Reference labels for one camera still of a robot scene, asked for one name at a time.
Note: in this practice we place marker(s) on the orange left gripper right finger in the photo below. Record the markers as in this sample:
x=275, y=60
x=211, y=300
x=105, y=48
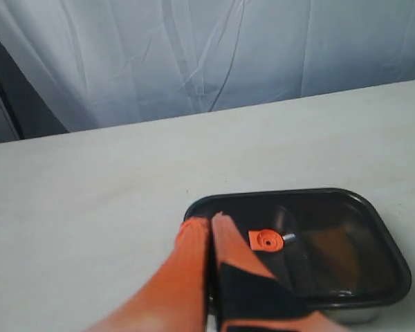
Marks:
x=240, y=270

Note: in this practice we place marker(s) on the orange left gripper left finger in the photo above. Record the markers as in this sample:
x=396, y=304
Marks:
x=175, y=298

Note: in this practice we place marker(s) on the dark transparent box lid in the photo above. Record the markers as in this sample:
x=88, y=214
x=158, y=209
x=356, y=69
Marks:
x=291, y=214

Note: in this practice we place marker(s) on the yellow toy cheese wedge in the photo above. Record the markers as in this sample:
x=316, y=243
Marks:
x=338, y=260

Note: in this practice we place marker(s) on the stainless steel lunch box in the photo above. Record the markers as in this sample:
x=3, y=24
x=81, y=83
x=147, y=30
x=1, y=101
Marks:
x=349, y=314

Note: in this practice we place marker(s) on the white wrinkled backdrop curtain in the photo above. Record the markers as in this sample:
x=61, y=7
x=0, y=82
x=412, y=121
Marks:
x=106, y=63

